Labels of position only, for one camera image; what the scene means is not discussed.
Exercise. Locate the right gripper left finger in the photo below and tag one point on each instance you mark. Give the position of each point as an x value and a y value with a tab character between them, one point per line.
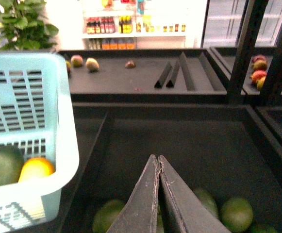
139	214

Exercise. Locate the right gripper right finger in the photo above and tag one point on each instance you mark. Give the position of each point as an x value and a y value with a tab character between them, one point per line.
182	211

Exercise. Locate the yellow mango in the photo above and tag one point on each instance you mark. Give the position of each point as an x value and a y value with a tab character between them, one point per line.
37	167

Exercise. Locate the green avocado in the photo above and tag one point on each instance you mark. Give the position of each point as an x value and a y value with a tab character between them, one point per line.
236	214
11	163
106	215
262	228
207	201

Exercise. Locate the light blue plastic basket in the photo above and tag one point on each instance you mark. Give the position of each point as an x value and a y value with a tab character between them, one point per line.
36	115

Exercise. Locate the red green mango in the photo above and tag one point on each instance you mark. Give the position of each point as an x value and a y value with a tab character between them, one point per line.
257	75

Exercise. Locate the red mango right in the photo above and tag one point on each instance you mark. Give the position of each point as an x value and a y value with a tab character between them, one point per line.
259	62

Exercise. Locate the black triangular divider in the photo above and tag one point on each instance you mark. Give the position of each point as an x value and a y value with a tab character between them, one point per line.
174	74
163	77

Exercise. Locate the black flat divider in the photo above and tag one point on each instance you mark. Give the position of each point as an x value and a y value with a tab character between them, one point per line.
186	72

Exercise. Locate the brown fruit on shelf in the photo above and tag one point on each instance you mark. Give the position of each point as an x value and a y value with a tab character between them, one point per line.
130	64

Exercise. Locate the pale pear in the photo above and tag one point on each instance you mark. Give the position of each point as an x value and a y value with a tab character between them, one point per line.
92	65

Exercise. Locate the red green apple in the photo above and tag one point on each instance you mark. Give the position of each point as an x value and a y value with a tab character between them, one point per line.
77	61

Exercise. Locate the orange label bottles row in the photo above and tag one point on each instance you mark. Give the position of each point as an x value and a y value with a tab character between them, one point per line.
118	44

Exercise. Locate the yellow label bottles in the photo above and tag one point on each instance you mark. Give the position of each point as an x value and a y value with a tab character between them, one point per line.
125	24

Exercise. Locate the dark sauce bottles group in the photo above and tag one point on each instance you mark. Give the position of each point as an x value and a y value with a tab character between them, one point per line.
100	25

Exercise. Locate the green potted plant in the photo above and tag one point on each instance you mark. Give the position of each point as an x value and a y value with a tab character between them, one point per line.
24	26

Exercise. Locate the black shelf post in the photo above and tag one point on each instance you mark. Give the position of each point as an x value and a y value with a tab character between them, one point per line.
250	28
272	87

